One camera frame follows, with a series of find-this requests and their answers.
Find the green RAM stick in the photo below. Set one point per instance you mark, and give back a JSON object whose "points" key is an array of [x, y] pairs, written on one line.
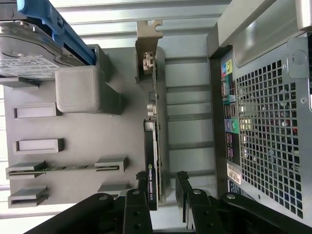
{"points": [[44, 167]]}

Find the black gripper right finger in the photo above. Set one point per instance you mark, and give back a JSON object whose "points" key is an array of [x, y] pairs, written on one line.
{"points": [[200, 214]]}

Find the open grey PC case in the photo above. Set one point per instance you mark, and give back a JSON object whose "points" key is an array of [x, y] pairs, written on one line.
{"points": [[215, 109]]}

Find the silver hard disk drive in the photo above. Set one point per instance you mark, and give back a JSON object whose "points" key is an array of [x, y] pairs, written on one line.
{"points": [[24, 48]]}

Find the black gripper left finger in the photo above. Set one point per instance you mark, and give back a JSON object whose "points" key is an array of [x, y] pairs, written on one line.
{"points": [[135, 214]]}

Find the grey plastic parts rack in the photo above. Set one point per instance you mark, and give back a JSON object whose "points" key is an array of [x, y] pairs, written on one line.
{"points": [[80, 146]]}

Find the blue disk caddy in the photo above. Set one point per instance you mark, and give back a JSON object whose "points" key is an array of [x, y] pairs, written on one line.
{"points": [[68, 36]]}

